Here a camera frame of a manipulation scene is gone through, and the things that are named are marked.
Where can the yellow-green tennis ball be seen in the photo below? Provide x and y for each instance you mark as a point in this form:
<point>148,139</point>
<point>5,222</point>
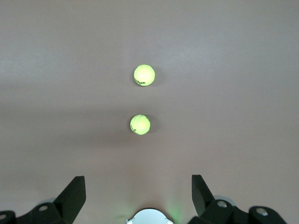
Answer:
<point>144,75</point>
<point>140,124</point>

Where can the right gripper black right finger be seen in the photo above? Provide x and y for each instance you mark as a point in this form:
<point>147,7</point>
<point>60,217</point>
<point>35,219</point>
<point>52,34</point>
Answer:
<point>203,200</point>

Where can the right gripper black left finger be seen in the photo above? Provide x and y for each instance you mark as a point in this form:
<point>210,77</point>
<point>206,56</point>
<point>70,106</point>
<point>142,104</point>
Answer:
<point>67,203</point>

